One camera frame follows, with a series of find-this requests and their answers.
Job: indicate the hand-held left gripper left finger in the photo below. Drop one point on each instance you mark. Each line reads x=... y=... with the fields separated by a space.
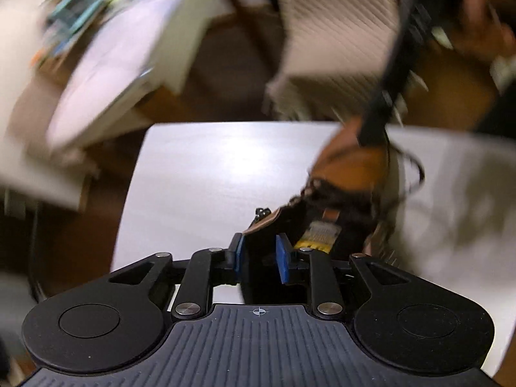
x=240 y=256

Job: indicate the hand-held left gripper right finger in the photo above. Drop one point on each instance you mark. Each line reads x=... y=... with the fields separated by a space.
x=283 y=260

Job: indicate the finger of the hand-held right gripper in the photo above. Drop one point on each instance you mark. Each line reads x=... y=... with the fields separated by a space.
x=381 y=109

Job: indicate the brown leather boot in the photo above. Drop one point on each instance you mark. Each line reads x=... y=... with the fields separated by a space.
x=350 y=161

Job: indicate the dark brown shoelace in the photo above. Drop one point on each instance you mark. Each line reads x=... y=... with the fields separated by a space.
x=417 y=173

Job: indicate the person's right hand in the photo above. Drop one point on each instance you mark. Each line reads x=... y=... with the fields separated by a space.
x=483 y=28

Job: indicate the quilted beige chair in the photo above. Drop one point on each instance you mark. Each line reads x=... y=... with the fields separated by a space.
x=334 y=28

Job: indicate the dining table with wooden legs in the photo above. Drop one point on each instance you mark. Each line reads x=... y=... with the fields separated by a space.
x=121 y=60

